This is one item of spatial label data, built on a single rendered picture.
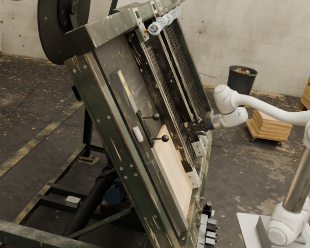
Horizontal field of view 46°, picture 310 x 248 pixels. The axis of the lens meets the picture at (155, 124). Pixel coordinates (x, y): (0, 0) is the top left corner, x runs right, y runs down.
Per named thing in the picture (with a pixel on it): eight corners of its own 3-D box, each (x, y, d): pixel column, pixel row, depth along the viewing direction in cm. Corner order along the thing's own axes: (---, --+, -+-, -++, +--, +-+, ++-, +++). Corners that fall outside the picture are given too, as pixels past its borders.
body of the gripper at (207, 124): (216, 126, 230) (201, 130, 233) (211, 114, 227) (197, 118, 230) (215, 131, 223) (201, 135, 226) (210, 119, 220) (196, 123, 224)
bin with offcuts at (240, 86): (251, 110, 645) (261, 76, 618) (223, 106, 643) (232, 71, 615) (245, 100, 692) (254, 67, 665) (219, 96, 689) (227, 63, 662)
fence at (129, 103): (180, 232, 201) (187, 231, 200) (109, 75, 173) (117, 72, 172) (181, 226, 205) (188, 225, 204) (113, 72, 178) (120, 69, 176)
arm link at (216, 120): (220, 111, 226) (211, 113, 228) (219, 116, 218) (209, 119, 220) (225, 124, 229) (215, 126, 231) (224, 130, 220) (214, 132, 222)
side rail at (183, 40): (201, 113, 371) (211, 110, 367) (161, 9, 339) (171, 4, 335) (201, 110, 378) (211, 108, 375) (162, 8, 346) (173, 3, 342)
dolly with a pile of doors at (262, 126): (285, 148, 524) (294, 123, 507) (250, 143, 522) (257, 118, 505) (273, 130, 580) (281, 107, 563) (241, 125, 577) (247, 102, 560)
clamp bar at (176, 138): (189, 191, 237) (225, 182, 229) (115, 15, 202) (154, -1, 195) (191, 183, 246) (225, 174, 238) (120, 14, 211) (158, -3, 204)
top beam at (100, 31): (75, 57, 146) (96, 48, 143) (63, 33, 143) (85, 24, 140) (168, 6, 344) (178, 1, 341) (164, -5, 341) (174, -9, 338)
